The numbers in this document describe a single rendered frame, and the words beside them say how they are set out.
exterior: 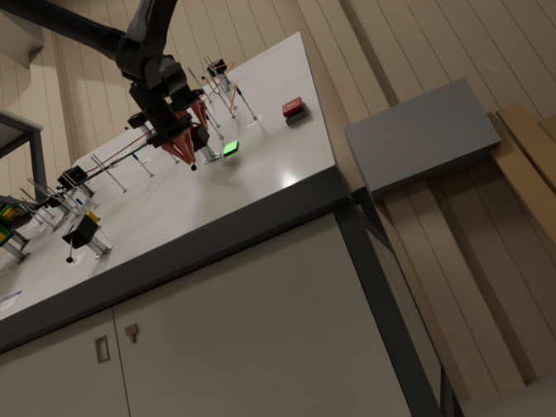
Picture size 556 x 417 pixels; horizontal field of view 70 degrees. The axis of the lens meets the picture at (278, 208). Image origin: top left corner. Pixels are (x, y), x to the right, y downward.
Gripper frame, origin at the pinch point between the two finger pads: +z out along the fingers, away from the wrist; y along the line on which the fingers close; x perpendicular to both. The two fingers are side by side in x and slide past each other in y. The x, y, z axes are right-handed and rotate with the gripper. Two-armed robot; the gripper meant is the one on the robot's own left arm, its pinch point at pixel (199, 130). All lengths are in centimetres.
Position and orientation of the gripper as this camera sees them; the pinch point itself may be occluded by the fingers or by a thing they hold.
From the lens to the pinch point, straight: 108.5
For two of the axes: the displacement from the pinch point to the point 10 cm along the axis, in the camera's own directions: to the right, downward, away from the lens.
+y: -8.8, 3.9, 2.7
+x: -1.6, 3.0, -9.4
